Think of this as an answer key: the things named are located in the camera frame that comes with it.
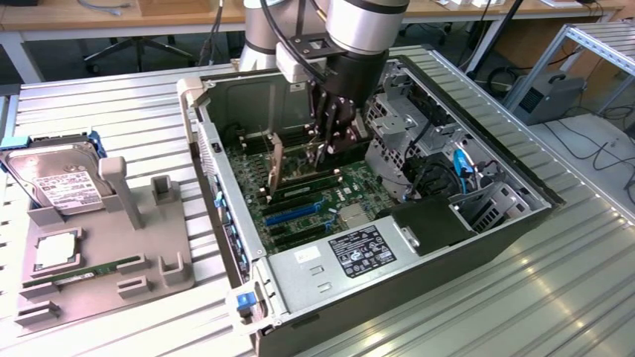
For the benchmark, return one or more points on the silver hard disk drive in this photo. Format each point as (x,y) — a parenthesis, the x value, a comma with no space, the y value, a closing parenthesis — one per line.
(65,178)

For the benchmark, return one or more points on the graphics card with black fan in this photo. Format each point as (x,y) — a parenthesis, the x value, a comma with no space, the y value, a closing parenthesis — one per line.
(298,163)

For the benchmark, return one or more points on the grey equipment box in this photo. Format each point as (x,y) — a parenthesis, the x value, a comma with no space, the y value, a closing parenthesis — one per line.
(552,100)

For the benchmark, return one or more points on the green motherboard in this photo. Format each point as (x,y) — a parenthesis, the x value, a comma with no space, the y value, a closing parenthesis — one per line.
(357,178)

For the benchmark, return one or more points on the silver disk bay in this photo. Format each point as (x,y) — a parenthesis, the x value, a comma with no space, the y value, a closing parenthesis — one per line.
(492,213)

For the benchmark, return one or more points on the green RAM stick white label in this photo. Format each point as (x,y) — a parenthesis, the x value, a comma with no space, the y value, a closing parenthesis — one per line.
(76,277)

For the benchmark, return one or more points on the grey plastic parts rack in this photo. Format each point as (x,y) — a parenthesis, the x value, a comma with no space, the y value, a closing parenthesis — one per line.
(100,260)

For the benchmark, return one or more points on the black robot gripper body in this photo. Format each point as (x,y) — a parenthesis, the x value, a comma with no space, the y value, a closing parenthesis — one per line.
(357,74)

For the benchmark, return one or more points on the silver CPU chip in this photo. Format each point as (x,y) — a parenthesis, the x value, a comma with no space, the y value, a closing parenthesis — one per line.
(57,251)

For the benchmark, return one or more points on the silver chipset heatsink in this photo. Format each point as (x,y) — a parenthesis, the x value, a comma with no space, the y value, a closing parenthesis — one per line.
(356,215)

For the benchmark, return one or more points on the brown wooden box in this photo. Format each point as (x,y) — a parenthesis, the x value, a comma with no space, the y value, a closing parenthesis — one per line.
(174,7)

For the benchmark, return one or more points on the RAM stick with grey label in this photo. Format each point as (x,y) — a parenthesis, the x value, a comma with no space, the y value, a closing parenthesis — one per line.
(308,190)

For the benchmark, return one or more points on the black expansion slot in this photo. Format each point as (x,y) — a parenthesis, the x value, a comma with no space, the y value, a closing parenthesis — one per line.
(298,232)
(288,209)
(304,241)

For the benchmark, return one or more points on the wooden desk white legs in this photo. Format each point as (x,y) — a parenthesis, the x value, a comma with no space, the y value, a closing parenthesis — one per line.
(76,18)
(546,11)

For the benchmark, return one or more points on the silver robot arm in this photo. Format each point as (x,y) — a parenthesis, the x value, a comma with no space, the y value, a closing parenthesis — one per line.
(368,22)

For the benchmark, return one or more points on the blue expansion slot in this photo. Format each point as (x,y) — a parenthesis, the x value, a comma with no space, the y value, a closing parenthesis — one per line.
(293,218)

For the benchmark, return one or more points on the silver drive cage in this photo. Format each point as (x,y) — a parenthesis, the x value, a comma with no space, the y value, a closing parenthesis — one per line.
(405,121)

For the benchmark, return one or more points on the blue case latch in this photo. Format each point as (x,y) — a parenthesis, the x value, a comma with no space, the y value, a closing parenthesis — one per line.
(245,301)

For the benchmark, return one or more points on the grey power supply unit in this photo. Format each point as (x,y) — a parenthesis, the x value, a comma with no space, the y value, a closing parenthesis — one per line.
(308,279)

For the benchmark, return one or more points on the black intrusion switch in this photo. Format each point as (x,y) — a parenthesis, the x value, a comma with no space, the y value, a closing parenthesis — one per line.
(217,147)

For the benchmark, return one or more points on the black RAM slot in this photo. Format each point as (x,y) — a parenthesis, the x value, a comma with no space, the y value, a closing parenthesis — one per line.
(258,147)
(258,136)

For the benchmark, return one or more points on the thin metal locking lever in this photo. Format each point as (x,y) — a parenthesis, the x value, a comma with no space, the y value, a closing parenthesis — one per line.
(265,135)

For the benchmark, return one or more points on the blue disk carrier bracket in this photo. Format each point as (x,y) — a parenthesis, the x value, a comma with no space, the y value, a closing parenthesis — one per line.
(97,143)

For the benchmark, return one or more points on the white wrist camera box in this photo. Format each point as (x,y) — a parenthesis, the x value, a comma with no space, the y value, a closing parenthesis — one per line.
(298,65)

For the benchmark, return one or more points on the black slanted pole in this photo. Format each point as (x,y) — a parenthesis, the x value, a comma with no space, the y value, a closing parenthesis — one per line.
(498,31)

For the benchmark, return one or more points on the black open PC case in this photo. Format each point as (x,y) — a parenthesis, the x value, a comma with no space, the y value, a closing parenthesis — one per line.
(397,327)

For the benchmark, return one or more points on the black office chair base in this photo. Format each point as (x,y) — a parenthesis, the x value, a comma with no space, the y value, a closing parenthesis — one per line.
(140,44)
(432,28)

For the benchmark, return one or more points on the aluminium slat table frame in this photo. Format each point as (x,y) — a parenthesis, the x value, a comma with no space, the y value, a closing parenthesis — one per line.
(610,41)

